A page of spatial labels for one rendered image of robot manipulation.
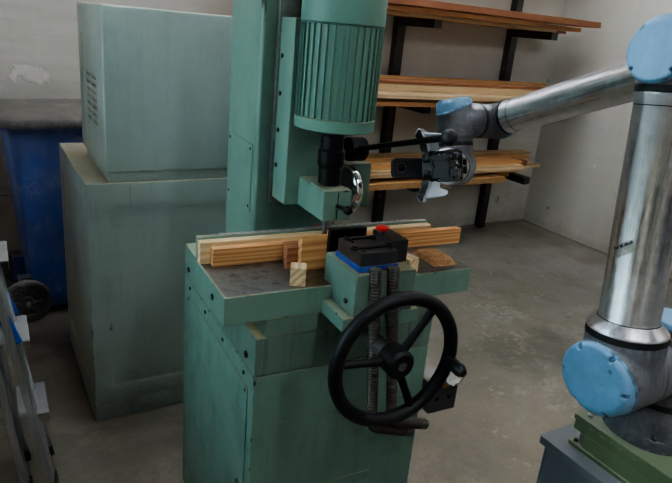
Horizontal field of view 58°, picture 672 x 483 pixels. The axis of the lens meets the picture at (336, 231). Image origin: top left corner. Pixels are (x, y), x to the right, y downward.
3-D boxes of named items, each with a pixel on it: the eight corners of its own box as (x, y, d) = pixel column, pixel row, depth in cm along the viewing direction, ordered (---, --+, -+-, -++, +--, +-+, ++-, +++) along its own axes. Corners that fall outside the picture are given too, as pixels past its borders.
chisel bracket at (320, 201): (321, 228, 135) (324, 191, 132) (296, 210, 146) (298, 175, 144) (350, 226, 138) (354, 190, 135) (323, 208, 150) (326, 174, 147)
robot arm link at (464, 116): (460, 101, 162) (462, 148, 163) (427, 99, 156) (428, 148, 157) (486, 95, 154) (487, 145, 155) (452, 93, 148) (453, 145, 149)
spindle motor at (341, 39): (314, 137, 122) (327, -30, 113) (281, 122, 137) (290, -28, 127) (388, 137, 130) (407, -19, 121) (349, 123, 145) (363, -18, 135)
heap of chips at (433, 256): (434, 267, 142) (435, 259, 141) (410, 252, 150) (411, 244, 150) (458, 264, 145) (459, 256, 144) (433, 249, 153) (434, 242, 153)
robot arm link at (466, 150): (441, 148, 163) (443, 186, 163) (430, 146, 151) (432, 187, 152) (477, 146, 159) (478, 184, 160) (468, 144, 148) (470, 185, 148)
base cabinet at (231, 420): (238, 635, 147) (251, 380, 125) (180, 477, 195) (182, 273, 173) (395, 574, 168) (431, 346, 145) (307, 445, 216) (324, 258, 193)
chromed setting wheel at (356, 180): (352, 219, 152) (357, 170, 148) (330, 205, 162) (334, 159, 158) (362, 218, 153) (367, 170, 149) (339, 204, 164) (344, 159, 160)
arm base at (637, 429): (643, 398, 147) (653, 361, 144) (715, 447, 131) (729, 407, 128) (583, 409, 140) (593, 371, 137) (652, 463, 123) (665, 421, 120)
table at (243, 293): (237, 350, 110) (238, 320, 108) (193, 284, 135) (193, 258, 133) (495, 308, 138) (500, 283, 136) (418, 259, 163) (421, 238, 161)
